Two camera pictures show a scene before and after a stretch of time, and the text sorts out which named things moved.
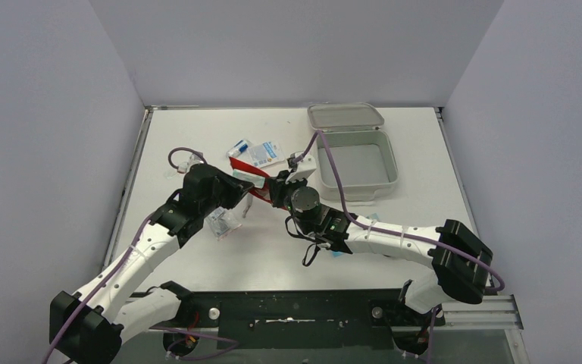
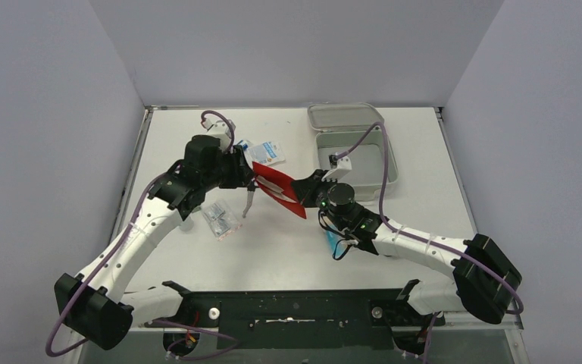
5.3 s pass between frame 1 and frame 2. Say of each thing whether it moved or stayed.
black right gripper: moved
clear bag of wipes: stayed
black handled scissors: stayed
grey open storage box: stayed
